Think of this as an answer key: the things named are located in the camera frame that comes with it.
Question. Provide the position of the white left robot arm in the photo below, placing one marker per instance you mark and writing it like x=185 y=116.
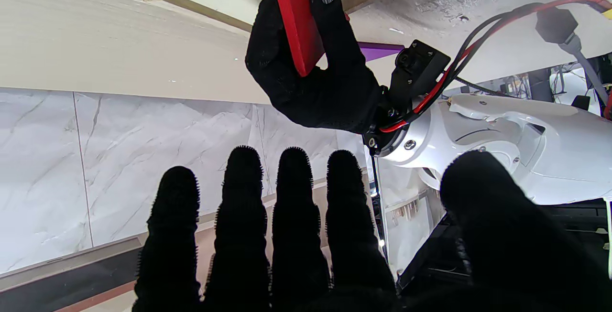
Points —
x=502 y=130

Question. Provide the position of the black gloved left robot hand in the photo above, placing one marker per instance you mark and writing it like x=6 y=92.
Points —
x=330 y=97

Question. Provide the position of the black strip with red edge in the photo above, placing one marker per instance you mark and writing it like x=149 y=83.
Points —
x=71 y=283

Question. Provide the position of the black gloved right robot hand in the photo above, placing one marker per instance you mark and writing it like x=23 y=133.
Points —
x=296 y=254

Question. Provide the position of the red large tangram triangle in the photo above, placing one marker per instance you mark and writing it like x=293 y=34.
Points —
x=299 y=20

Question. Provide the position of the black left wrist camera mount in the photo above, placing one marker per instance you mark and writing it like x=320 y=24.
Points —
x=416 y=73

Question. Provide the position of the marble print backdrop sheet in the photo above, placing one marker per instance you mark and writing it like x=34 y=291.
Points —
x=143 y=159

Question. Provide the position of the purple tangram triangle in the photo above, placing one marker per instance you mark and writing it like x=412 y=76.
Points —
x=380 y=50

